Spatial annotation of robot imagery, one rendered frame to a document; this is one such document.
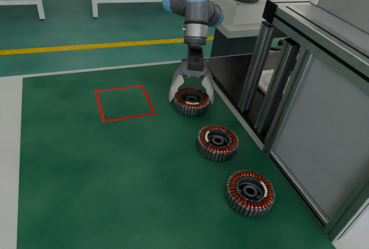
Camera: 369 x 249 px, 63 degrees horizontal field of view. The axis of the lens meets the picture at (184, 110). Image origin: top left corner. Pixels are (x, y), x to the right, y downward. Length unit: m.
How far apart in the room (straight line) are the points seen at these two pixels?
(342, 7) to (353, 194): 0.40
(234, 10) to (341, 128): 1.04
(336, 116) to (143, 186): 0.45
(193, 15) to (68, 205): 0.62
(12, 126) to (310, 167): 0.76
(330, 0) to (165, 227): 0.63
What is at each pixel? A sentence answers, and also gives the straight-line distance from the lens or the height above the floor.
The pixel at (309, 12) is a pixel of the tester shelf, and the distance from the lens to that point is 0.77.
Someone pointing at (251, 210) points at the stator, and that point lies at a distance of 0.70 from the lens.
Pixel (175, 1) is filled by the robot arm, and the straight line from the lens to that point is 1.10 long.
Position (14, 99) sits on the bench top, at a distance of 1.02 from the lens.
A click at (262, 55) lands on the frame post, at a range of 0.86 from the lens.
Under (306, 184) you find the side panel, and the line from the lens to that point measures 0.78.
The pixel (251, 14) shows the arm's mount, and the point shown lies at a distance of 1.64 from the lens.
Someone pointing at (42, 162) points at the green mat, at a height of 0.75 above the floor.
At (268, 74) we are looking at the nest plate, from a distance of 1.16.
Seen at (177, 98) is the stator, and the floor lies 0.79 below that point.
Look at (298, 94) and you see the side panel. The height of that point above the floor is 0.97.
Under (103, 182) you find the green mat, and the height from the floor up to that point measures 0.75.
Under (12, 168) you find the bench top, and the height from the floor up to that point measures 0.75.
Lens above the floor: 1.33
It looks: 39 degrees down
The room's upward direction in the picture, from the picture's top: 8 degrees clockwise
